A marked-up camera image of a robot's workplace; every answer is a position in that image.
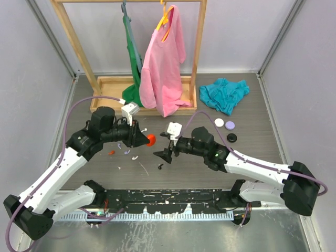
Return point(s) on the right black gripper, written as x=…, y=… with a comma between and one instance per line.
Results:
x=166, y=154

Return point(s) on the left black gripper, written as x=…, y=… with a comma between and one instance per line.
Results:
x=135, y=138

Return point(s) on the white earbud charging case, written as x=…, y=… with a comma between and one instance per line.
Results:
x=219, y=122

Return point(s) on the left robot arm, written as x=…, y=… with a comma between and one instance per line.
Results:
x=36, y=209

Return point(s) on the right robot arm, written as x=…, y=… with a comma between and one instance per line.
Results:
x=293, y=186

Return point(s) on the black earbud charging case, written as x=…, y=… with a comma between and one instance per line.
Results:
x=231, y=137

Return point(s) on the green shirt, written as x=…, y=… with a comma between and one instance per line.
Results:
x=131, y=93

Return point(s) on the pink shirt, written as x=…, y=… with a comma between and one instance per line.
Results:
x=161, y=85

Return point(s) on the wooden clothes rack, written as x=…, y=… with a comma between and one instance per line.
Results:
x=114, y=85

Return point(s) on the teal crumpled shirt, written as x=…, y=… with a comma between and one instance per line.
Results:
x=223, y=95

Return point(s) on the yellow orange hanger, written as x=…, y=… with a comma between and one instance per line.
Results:
x=166, y=20

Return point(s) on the grey blue hanger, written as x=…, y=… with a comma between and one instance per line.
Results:
x=131, y=35

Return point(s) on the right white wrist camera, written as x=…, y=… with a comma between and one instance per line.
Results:
x=174, y=130

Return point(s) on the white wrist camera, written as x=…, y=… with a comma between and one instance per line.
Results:
x=129, y=110
x=174, y=130

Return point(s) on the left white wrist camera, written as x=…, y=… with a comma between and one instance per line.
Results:
x=129, y=110

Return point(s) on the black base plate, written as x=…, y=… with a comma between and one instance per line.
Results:
x=207, y=201

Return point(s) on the grey slotted cable duct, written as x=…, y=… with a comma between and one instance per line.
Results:
x=157, y=217

